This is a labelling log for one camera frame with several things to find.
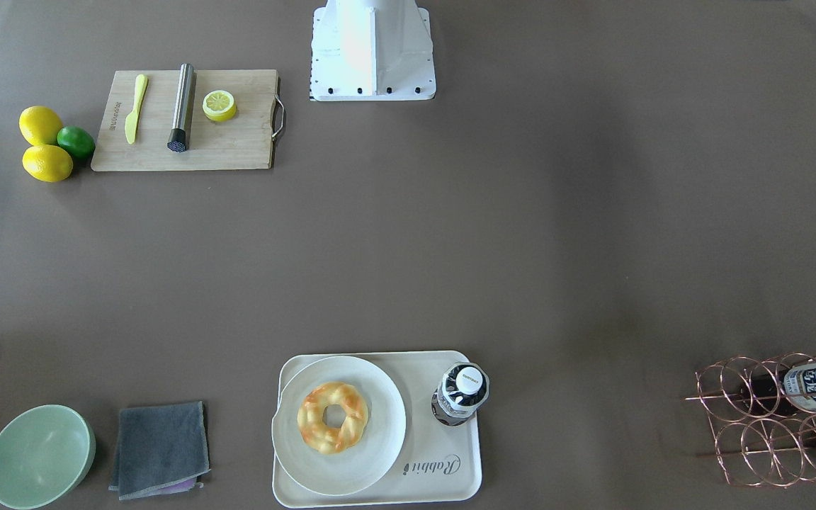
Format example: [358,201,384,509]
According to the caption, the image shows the cream round plate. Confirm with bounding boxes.
[272,356,407,497]

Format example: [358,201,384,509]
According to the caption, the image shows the glazed braided donut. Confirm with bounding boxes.
[297,381,370,455]

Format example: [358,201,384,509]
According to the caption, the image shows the dark drink bottle on tray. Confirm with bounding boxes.
[431,362,489,426]

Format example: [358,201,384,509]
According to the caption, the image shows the cream rectangular tray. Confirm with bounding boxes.
[273,351,482,508]

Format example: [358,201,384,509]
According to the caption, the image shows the wooden cutting board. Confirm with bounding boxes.
[91,69,279,172]

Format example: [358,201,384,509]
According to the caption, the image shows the half lemon slice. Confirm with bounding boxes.
[202,90,237,123]

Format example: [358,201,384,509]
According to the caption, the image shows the steel cylindrical muddler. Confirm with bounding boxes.
[167,62,196,154]

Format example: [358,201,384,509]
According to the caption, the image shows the yellow plastic knife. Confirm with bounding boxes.
[124,74,149,145]

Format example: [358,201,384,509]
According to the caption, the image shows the grey folded cloth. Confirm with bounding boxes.
[109,401,210,501]

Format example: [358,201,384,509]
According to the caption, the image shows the green lime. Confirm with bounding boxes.
[56,125,95,161]

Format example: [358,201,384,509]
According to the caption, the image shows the yellow lemon near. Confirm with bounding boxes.
[22,144,74,183]

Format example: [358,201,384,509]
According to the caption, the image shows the yellow lemon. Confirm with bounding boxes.
[22,144,74,183]
[18,106,64,146]

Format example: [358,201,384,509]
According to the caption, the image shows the yellow lemon far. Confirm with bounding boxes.
[18,106,64,146]

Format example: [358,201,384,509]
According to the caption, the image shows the mint green bowl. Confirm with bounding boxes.
[0,404,96,509]

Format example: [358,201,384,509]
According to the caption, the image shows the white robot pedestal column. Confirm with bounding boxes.
[309,1,437,101]

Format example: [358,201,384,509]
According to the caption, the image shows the copper wire bottle rack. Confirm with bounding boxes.
[693,353,816,487]

